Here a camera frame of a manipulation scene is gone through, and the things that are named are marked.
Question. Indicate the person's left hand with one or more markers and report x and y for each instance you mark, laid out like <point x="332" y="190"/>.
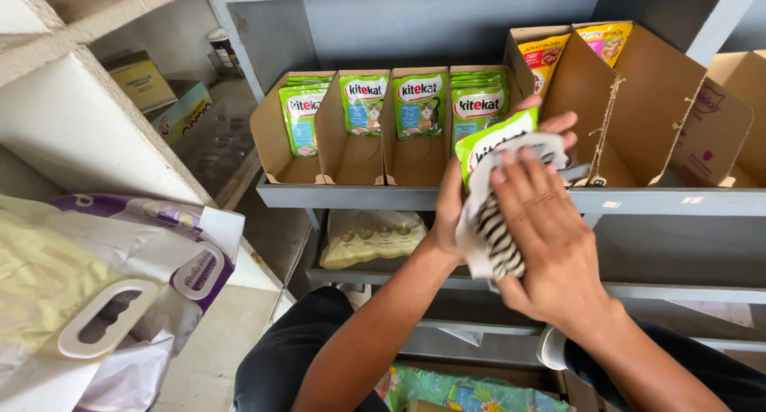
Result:
<point x="446" y="220"/>

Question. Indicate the person's right hand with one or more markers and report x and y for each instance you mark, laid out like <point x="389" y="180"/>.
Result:
<point x="556" y="250"/>

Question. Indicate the person's left fingers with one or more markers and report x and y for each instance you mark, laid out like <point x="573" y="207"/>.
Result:
<point x="559" y="123"/>

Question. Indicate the green cat food pouch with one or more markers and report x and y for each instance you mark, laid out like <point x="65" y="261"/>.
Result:
<point x="419" y="104"/>
<point x="479" y="143"/>
<point x="364" y="104"/>

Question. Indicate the white striped cloth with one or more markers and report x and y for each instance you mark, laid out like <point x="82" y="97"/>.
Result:
<point x="496" y="238"/>

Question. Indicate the large cardboard display box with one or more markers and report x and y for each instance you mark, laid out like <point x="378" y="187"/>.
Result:
<point x="652" y="119"/>
<point x="742" y="77"/>
<point x="580" y="101"/>

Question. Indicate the yellow red pet food pouch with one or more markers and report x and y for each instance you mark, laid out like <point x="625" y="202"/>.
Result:
<point x="541" y="59"/>

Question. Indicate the stack of green pouches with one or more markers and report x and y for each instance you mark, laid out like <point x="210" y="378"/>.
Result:
<point x="302" y="122"/>
<point x="476" y="101"/>

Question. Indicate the yellow pink pet food pouch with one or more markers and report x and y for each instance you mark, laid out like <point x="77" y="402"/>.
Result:
<point x="607" y="41"/>

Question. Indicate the small cardboard display box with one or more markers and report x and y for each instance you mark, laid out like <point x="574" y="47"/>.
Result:
<point x="353" y="161"/>
<point x="479" y="69"/>
<point x="413" y="161"/>
<point x="269" y="143"/>

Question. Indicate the grey metal shelf unit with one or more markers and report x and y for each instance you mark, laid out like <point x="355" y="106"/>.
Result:
<point x="419" y="198"/>

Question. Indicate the pale yellow bag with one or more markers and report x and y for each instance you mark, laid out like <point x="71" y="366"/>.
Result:
<point x="371" y="238"/>

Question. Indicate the person's white shoe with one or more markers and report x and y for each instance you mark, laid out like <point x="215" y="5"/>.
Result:
<point x="550" y="349"/>

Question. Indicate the green floral bag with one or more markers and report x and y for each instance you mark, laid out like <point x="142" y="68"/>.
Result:
<point x="455" y="394"/>

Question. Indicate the dark can with white lid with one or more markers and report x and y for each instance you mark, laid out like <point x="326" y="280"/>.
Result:
<point x="224" y="53"/>

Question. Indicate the person's black trousers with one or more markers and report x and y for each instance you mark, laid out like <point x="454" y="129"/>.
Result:
<point x="287" y="352"/>

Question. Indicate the light blue box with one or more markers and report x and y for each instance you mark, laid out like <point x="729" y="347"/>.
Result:
<point x="185" y="113"/>

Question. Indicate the yellow cardboard box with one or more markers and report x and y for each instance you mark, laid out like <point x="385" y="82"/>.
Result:
<point x="143" y="86"/>

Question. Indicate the white concrete shelf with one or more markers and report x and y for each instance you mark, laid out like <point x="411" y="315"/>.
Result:
<point x="78" y="119"/>

